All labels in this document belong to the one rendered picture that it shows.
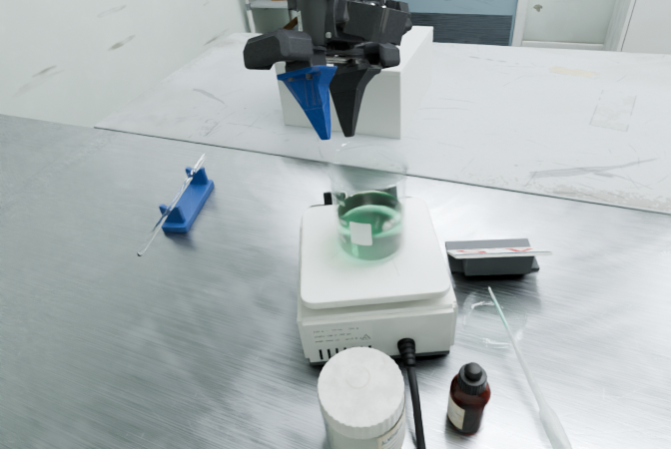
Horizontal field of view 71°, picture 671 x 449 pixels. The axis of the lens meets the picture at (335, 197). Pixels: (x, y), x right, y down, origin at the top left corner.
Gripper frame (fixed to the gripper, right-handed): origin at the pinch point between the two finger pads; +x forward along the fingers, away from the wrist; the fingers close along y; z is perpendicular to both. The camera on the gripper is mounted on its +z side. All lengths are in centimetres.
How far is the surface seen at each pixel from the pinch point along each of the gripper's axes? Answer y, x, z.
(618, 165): 31.2, 10.9, 20.5
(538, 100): 42.3, 1.3, 7.5
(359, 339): -10.3, 19.9, 8.8
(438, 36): 267, -54, -126
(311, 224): -7.8, 10.9, 2.3
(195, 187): -3.0, 8.1, -23.6
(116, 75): 51, -28, -153
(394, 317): -9.3, 17.8, 11.8
